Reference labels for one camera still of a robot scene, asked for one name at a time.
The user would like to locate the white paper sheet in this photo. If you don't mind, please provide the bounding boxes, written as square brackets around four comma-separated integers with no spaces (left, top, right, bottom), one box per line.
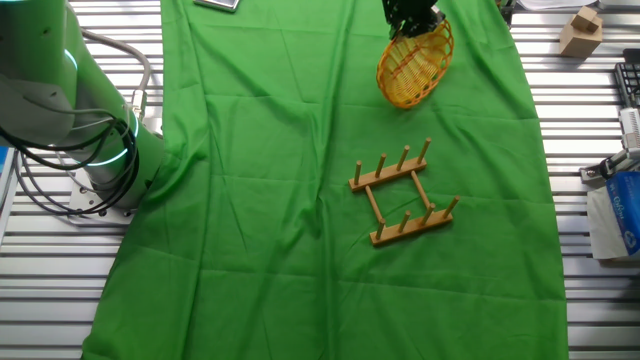
[517,0,601,12]

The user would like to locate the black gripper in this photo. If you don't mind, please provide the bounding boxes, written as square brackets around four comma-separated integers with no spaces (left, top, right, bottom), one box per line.
[381,0,447,41]

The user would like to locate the wooden block puzzle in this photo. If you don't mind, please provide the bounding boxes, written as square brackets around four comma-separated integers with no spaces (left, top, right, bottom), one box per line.
[558,5,604,59]

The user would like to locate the silver digital kitchen scale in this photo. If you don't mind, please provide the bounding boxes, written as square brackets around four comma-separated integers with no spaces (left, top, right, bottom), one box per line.
[193,0,241,12]

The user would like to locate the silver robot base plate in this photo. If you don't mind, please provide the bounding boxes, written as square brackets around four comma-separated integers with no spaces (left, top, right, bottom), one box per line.
[66,164,136,226]

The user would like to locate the aluminium camera bracket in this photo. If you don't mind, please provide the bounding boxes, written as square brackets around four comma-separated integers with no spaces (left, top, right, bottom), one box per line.
[579,148,632,184]

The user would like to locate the blue tissue pack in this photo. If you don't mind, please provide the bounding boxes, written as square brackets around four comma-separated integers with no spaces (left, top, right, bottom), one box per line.
[605,171,640,257]

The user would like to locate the wooden dish rack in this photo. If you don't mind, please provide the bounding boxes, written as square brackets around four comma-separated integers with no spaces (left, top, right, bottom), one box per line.
[348,137,462,247]

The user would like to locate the green cloth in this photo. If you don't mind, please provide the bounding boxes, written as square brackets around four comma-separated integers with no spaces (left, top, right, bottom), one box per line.
[81,0,570,360]

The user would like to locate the blue white tissue box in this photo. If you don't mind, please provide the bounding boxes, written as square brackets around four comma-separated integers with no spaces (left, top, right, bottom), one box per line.
[585,184,631,261]

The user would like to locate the metal camera pole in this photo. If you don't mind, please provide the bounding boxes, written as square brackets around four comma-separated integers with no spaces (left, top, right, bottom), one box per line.
[496,0,517,27]

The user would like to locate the orange wire basket dish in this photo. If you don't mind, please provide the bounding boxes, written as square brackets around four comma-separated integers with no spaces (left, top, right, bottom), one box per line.
[375,18,455,110]

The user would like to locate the grey conduit cable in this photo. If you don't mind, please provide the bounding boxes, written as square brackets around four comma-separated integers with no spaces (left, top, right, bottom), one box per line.
[79,28,153,124]

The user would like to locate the silver tripod camera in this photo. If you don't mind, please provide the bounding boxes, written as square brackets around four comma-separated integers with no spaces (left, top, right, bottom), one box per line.
[618,107,640,151]

